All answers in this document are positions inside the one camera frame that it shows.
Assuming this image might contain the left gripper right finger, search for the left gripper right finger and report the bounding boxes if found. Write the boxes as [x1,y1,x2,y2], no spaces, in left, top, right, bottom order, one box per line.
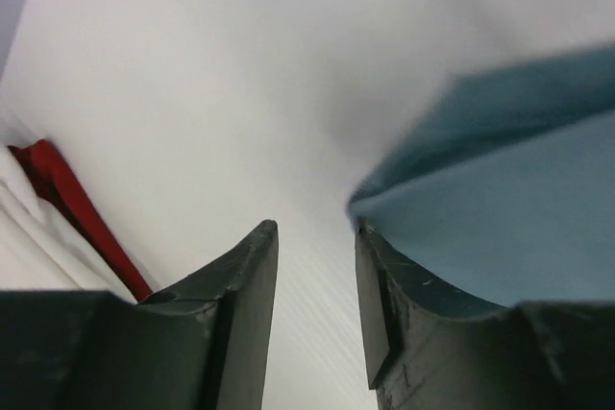
[356,222,614,409]

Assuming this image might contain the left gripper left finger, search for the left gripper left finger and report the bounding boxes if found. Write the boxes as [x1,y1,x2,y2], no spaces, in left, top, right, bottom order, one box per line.
[1,220,279,409]

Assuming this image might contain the blue-grey t-shirt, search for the blue-grey t-shirt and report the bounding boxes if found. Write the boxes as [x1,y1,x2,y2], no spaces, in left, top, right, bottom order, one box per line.
[347,46,614,305]

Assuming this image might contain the white floral folded t-shirt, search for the white floral folded t-shirt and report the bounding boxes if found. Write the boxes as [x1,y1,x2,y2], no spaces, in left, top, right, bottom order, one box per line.
[1,116,136,302]

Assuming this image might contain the red folded t-shirt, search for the red folded t-shirt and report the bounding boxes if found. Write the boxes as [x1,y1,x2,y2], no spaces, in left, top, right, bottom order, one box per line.
[8,139,153,301]

